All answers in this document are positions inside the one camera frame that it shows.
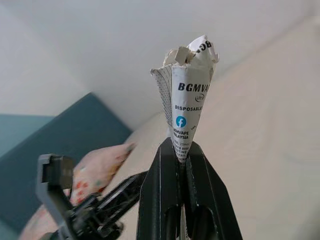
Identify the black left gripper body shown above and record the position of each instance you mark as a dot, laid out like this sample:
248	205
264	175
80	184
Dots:
82	220

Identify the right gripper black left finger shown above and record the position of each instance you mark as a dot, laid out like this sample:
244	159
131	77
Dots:
162	195

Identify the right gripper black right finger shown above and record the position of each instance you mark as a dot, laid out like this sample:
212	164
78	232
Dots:
210	205

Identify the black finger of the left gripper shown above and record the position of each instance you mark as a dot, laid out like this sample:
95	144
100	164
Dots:
125	186
127	203

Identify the white vape paper box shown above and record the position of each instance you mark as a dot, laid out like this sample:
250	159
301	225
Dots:
187	100

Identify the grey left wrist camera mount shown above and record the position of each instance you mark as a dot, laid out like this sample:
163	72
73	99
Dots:
42	180

